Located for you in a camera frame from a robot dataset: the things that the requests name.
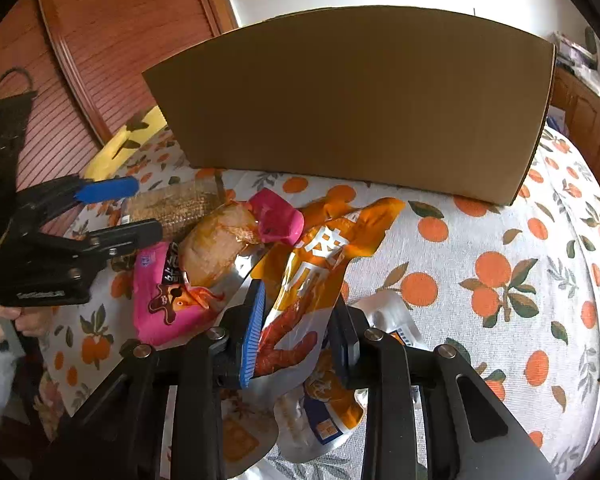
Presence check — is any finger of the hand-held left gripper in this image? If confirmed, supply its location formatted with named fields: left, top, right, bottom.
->
left=15, top=176, right=141, bottom=233
left=27, top=218, right=163, bottom=286

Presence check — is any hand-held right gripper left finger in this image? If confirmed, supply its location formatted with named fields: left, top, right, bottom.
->
left=35, top=277, right=268, bottom=480

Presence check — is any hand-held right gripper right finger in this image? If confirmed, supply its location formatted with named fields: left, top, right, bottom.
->
left=327, top=297, right=560, bottom=480

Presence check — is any pink snack packet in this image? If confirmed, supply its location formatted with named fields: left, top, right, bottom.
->
left=132, top=241, right=225, bottom=347

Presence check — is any vacuum-packed corn cob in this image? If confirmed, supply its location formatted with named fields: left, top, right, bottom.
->
left=120, top=180, right=238, bottom=241

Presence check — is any orange snack bag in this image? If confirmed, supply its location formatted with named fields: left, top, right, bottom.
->
left=252, top=197, right=407, bottom=378

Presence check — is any brown cardboard box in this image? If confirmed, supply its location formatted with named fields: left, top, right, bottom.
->
left=142, top=6, right=559, bottom=207

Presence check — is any person's left hand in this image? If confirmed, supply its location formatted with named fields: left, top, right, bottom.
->
left=0, top=294, right=56, bottom=343

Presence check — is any white snack packet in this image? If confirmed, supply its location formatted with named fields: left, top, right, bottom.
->
left=352, top=290, right=421, bottom=348

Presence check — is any orange and blue snack packet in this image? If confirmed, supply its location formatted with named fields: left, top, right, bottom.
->
left=275, top=350, right=368, bottom=463

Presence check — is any clear chicken leg packet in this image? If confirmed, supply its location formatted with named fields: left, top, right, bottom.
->
left=180, top=201, right=268, bottom=291

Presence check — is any magenta round snack packet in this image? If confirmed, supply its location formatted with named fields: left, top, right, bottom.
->
left=247, top=189, right=305, bottom=245

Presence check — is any orange fruit print blanket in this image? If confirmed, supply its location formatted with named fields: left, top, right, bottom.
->
left=32, top=122, right=600, bottom=480

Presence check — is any wooden headboard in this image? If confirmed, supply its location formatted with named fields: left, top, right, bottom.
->
left=0, top=0, right=241, bottom=241

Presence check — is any wooden cabinet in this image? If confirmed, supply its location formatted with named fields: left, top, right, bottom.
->
left=550, top=67, right=600, bottom=201

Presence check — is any pile of small boxes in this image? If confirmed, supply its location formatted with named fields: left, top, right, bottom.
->
left=552, top=30, right=600, bottom=101

